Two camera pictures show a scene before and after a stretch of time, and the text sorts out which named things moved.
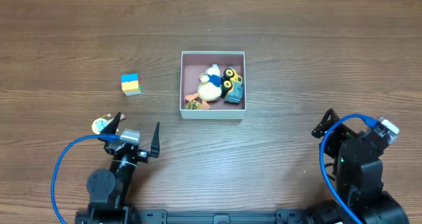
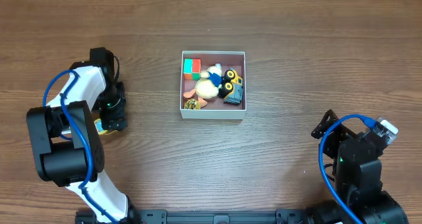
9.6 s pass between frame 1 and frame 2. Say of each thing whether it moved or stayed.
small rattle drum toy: stayed
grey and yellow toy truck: stayed
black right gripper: stayed
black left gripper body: moved
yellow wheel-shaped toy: stayed
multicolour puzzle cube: moved
